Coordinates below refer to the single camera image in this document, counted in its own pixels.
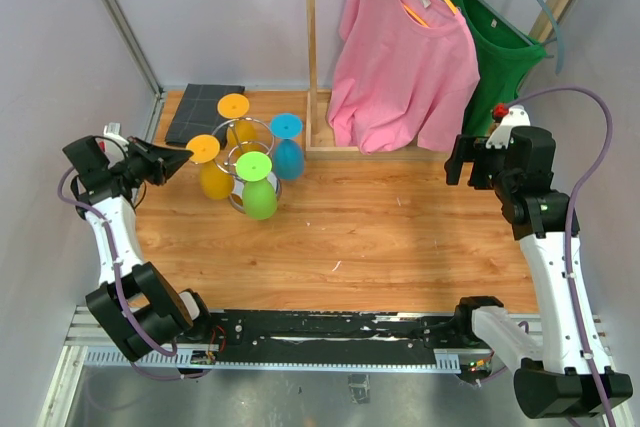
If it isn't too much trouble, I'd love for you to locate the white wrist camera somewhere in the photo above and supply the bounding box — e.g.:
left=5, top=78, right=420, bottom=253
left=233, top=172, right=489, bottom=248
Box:
left=99, top=122, right=129, bottom=155
left=485, top=104, right=530, bottom=150

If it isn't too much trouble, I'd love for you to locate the pink t-shirt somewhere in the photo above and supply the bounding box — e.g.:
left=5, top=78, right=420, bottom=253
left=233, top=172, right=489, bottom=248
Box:
left=327, top=0, right=480, bottom=154

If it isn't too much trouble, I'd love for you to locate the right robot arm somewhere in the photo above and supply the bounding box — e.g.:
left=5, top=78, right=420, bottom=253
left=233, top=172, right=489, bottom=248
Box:
left=445, top=126, right=633, bottom=422

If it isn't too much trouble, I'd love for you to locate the blue wine glass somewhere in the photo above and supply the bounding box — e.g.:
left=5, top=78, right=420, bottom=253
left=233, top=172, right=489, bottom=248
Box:
left=270, top=113, right=305, bottom=180

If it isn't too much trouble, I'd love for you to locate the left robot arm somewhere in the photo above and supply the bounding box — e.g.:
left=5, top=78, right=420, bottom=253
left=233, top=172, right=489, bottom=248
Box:
left=59, top=135, right=214, bottom=362

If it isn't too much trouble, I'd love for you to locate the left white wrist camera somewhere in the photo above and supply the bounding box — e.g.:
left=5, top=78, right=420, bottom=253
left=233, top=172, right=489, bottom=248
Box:
left=99, top=122, right=129, bottom=155

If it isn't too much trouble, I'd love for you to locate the dark grey folded cloth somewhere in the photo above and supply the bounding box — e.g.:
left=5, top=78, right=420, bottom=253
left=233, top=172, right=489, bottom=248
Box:
left=165, top=84, right=245, bottom=148

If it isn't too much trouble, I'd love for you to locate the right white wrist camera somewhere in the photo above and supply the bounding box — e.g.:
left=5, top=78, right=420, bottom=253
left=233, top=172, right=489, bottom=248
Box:
left=485, top=104, right=530, bottom=150

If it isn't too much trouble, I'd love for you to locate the orange wine glass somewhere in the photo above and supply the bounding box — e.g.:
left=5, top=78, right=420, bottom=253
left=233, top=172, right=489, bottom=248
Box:
left=217, top=93, right=260, bottom=155
left=186, top=134, right=234, bottom=200

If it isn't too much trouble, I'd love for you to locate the green wine glass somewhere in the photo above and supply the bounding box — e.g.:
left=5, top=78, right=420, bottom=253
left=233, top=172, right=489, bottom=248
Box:
left=236, top=151, right=277, bottom=220

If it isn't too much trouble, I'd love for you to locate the aluminium frame post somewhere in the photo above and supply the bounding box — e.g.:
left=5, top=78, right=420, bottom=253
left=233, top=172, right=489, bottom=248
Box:
left=101, top=0, right=163, bottom=98

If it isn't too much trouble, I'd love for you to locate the chrome wine glass rack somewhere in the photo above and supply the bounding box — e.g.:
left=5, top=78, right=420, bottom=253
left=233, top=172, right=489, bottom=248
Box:
left=212, top=117, right=284, bottom=211

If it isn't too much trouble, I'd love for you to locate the green t-shirt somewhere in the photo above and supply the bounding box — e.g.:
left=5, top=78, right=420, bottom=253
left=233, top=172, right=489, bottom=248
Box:
left=451, top=0, right=547, bottom=136

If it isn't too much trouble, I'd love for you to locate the wooden clothes rack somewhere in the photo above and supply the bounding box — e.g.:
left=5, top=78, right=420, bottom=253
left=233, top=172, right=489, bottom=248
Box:
left=304, top=0, right=573, bottom=161

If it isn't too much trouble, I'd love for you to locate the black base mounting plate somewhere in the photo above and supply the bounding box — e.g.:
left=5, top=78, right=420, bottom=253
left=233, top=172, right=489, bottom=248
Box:
left=178, top=309, right=490, bottom=368

